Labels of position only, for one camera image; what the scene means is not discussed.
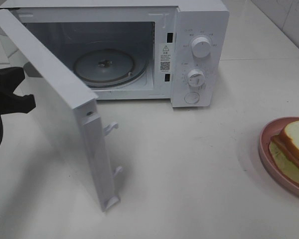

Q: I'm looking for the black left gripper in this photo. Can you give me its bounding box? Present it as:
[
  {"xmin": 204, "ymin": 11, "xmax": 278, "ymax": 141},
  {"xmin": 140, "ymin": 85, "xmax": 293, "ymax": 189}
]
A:
[{"xmin": 0, "ymin": 67, "xmax": 36, "ymax": 115}]

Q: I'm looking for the white microwave door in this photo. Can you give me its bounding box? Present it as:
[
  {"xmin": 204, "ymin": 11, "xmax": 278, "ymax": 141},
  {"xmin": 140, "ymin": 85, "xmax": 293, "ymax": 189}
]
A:
[{"xmin": 0, "ymin": 9, "xmax": 119, "ymax": 211}]

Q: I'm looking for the round white door button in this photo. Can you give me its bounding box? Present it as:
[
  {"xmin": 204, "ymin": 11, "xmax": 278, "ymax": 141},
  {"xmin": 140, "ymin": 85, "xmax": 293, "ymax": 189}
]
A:
[{"xmin": 184, "ymin": 92, "xmax": 200, "ymax": 104}]

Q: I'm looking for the white timer knob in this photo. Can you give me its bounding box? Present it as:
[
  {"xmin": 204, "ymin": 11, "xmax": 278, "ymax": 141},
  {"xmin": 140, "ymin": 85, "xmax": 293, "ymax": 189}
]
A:
[{"xmin": 187, "ymin": 69, "xmax": 205, "ymax": 88}]

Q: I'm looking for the pink round plate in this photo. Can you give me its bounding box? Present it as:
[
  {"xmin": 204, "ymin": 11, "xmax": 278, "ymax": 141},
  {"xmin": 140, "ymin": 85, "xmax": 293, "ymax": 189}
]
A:
[{"xmin": 258, "ymin": 117, "xmax": 299, "ymax": 197}]

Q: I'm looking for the white bread sandwich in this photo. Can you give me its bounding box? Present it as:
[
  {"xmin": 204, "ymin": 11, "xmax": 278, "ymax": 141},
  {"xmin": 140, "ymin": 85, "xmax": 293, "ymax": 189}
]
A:
[{"xmin": 269, "ymin": 120, "xmax": 299, "ymax": 187}]

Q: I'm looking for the glass microwave turntable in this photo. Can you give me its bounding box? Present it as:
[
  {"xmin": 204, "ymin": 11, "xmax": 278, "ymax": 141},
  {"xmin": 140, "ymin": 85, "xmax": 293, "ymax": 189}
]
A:
[{"xmin": 73, "ymin": 42, "xmax": 150, "ymax": 89}]

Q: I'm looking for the white warning label sticker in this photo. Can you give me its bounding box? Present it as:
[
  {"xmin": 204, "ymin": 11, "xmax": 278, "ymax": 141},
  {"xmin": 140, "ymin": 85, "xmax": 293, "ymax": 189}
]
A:
[{"xmin": 158, "ymin": 43, "xmax": 174, "ymax": 73}]

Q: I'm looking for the white microwave oven body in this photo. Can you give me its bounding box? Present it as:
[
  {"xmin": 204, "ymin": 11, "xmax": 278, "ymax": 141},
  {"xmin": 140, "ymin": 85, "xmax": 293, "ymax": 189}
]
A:
[{"xmin": 0, "ymin": 0, "xmax": 229, "ymax": 108}]

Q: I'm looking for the upper white power knob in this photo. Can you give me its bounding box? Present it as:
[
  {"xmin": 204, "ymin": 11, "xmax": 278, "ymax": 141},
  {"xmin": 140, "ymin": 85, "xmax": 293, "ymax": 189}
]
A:
[{"xmin": 190, "ymin": 35, "xmax": 212, "ymax": 58}]

